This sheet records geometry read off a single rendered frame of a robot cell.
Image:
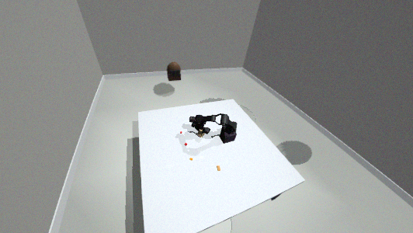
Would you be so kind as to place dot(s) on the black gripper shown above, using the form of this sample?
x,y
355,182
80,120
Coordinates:
x,y
205,130

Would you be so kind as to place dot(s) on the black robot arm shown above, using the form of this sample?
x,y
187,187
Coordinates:
x,y
224,120

